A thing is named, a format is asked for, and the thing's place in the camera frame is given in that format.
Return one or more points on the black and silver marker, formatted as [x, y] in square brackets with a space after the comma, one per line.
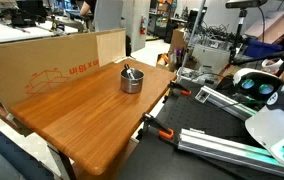
[129, 71]

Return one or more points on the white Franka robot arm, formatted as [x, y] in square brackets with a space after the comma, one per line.
[275, 130]

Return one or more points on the small steel pot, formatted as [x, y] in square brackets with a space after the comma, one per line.
[132, 87]

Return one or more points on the box of orange clutter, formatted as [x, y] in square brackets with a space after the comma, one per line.
[163, 61]

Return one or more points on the silver metal pole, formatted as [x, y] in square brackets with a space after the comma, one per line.
[187, 60]

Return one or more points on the light grey device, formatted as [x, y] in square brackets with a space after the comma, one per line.
[195, 76]

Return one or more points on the black perforated breadboard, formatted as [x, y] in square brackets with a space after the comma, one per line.
[195, 116]

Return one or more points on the small brown cardboard box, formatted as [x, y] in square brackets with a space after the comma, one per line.
[177, 40]

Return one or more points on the red fire extinguisher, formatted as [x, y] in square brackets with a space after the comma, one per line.
[143, 26]

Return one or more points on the dark shelving unit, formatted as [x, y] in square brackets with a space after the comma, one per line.
[162, 20]

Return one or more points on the grey equipment box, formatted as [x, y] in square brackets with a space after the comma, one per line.
[212, 58]

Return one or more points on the grey partition panel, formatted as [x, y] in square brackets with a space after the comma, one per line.
[108, 15]

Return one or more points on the person in black shirt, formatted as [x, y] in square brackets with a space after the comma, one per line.
[88, 5]

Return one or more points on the white VR headset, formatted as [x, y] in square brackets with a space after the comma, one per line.
[245, 74]

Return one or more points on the dark metal table leg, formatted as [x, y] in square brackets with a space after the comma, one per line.
[67, 166]

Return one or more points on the brown cardboard panel orange print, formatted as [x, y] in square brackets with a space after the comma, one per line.
[32, 60]

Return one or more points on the blue plastic bin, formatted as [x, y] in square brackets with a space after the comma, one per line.
[262, 49]

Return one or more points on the black bench equipment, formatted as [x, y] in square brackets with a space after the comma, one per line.
[28, 10]

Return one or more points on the flat cardboard sheets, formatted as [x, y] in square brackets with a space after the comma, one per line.
[272, 28]

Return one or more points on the white lab table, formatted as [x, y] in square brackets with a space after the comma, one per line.
[2, 33]

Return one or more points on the aluminium extrusion rail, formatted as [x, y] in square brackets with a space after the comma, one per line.
[215, 146]
[225, 103]

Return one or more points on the black camera on tripod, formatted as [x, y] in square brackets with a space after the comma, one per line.
[245, 3]

